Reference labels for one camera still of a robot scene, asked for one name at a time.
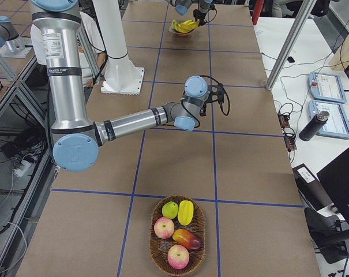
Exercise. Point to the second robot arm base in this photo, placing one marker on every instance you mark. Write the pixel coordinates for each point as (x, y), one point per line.
(12, 45)

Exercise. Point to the teach pendant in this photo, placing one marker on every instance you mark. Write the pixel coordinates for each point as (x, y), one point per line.
(326, 87)
(337, 125)

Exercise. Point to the black computer monitor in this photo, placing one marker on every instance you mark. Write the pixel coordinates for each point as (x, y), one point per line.
(334, 178)

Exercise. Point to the woven wicker basket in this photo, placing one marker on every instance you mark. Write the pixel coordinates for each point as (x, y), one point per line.
(159, 247)

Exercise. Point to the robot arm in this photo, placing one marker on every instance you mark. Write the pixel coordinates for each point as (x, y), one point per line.
(203, 7)

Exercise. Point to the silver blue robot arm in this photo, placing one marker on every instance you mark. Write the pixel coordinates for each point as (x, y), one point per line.
(77, 138)

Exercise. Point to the red fire extinguisher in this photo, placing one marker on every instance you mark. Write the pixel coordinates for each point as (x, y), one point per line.
(257, 11)

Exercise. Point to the green apple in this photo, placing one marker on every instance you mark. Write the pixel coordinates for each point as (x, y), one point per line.
(170, 210)

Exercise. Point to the yellow banana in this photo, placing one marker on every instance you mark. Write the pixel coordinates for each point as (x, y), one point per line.
(188, 25)
(191, 25)
(183, 26)
(178, 27)

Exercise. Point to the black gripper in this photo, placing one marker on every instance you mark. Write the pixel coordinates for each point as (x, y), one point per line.
(198, 14)
(203, 109)

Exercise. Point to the upper teach pendant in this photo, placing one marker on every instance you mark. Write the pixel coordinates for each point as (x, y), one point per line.
(326, 87)

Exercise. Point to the dark red apple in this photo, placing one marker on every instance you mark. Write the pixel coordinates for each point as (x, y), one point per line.
(187, 239)

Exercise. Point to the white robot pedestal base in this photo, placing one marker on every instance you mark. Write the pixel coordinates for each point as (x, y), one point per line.
(121, 75)

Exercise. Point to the pink apple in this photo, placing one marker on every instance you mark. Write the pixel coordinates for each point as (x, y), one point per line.
(164, 228)
(178, 257)

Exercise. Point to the pink apple in front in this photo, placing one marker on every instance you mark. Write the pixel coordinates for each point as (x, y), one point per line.
(178, 257)

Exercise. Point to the black thermos bottle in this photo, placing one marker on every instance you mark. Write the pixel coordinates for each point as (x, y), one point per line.
(315, 124)

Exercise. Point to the white power strip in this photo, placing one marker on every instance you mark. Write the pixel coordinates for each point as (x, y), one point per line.
(24, 167)

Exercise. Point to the pink apple at left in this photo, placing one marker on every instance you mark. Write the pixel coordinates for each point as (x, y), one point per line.
(164, 228)

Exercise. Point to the square blue-green ceramic plate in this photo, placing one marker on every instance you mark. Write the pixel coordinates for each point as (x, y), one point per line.
(181, 34)

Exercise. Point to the aluminium frame post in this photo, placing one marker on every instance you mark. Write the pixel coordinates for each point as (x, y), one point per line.
(298, 24)

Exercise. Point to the lower teach pendant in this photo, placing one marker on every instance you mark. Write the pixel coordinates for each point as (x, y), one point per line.
(337, 125)

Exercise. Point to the black box with white label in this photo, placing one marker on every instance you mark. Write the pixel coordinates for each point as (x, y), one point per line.
(312, 189)

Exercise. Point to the small circuit board with wires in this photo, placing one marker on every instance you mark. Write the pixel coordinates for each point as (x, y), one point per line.
(288, 132)

